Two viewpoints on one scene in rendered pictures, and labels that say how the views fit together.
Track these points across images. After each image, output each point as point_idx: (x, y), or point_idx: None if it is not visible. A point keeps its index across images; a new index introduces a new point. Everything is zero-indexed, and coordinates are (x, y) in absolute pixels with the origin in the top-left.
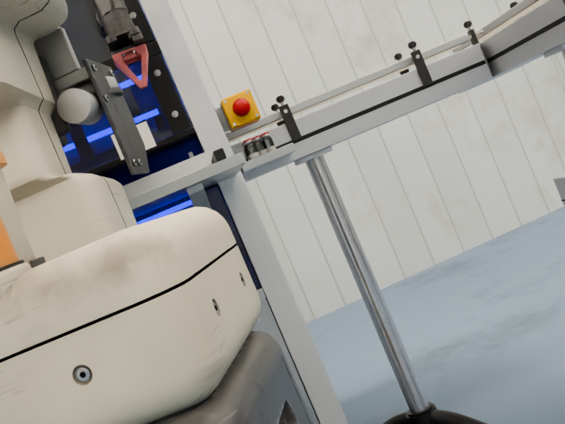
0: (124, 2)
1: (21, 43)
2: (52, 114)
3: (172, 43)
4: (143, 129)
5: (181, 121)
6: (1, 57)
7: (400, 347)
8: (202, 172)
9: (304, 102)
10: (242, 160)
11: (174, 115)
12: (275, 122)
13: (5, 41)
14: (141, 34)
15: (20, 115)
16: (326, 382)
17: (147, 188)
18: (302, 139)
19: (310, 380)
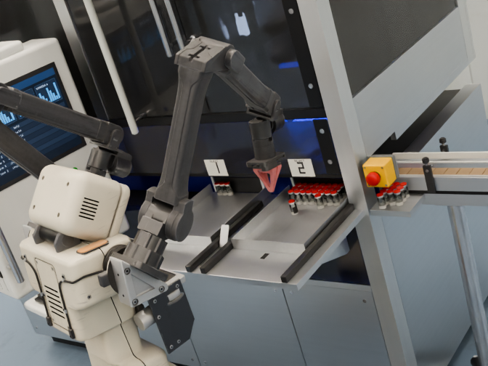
0: (306, 75)
1: (112, 295)
2: (136, 312)
3: (335, 115)
4: (308, 163)
5: (333, 168)
6: (90, 324)
7: (484, 343)
8: (272, 284)
9: (449, 163)
10: (295, 288)
11: (329, 163)
12: (433, 157)
13: (97, 308)
14: (267, 168)
15: (105, 336)
16: (401, 354)
17: (267, 247)
18: (436, 192)
19: (391, 347)
